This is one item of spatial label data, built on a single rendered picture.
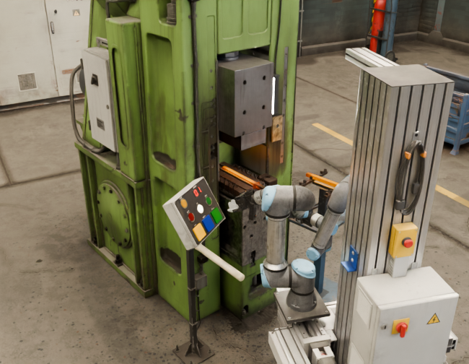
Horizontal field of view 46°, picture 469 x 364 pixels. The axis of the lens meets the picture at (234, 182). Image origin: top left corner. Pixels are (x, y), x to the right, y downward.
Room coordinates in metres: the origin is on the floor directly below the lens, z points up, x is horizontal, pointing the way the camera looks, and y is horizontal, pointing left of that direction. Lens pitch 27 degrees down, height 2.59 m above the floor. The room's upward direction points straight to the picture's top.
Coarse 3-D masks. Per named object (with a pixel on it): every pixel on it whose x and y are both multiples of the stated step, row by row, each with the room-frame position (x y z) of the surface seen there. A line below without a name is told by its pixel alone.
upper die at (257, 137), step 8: (224, 136) 3.17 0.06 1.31; (232, 136) 3.11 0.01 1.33; (240, 136) 3.05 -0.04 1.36; (248, 136) 3.08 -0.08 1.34; (256, 136) 3.12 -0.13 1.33; (264, 136) 3.16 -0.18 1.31; (232, 144) 3.11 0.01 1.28; (240, 144) 3.05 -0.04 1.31; (248, 144) 3.08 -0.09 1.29; (256, 144) 3.12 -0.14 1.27
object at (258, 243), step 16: (256, 176) 3.41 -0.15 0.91; (224, 208) 3.13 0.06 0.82; (256, 208) 3.05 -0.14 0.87; (224, 224) 3.17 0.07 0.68; (240, 224) 2.99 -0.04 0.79; (256, 224) 3.05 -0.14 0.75; (224, 240) 3.17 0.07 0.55; (240, 240) 2.99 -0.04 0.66; (256, 240) 3.05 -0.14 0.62; (240, 256) 2.99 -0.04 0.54; (256, 256) 3.05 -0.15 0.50
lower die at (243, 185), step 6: (222, 162) 3.47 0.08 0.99; (234, 168) 3.38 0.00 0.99; (222, 174) 3.29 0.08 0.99; (228, 174) 3.29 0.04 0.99; (246, 174) 3.29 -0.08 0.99; (222, 180) 3.23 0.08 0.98; (234, 180) 3.21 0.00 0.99; (240, 180) 3.20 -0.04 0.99; (258, 180) 3.20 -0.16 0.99; (222, 186) 3.19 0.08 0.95; (228, 186) 3.14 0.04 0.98; (234, 186) 3.13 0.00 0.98; (240, 186) 3.12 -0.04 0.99; (246, 186) 3.11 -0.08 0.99; (252, 186) 3.11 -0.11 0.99; (234, 192) 3.09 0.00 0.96; (240, 192) 3.05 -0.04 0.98
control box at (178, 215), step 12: (204, 180) 2.82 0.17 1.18; (180, 192) 2.68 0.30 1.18; (192, 192) 2.68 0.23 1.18; (204, 192) 2.76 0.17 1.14; (168, 204) 2.54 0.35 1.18; (180, 204) 2.56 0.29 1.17; (192, 204) 2.62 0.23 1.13; (204, 204) 2.70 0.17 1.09; (216, 204) 2.78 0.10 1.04; (168, 216) 2.54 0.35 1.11; (180, 216) 2.51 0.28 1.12; (204, 216) 2.64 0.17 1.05; (180, 228) 2.51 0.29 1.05; (192, 228) 2.52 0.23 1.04; (204, 228) 2.59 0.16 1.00; (192, 240) 2.48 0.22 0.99
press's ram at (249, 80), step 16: (224, 64) 3.15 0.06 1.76; (240, 64) 3.15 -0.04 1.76; (256, 64) 3.15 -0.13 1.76; (272, 64) 3.19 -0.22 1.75; (224, 80) 3.08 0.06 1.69; (240, 80) 3.04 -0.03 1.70; (256, 80) 3.11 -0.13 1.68; (272, 80) 3.19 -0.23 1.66; (224, 96) 3.08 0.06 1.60; (240, 96) 3.04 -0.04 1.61; (256, 96) 3.12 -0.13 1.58; (272, 96) 3.20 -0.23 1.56; (224, 112) 3.08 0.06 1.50; (240, 112) 3.04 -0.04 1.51; (256, 112) 3.12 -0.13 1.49; (224, 128) 3.08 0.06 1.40; (240, 128) 3.04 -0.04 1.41; (256, 128) 3.12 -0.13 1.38
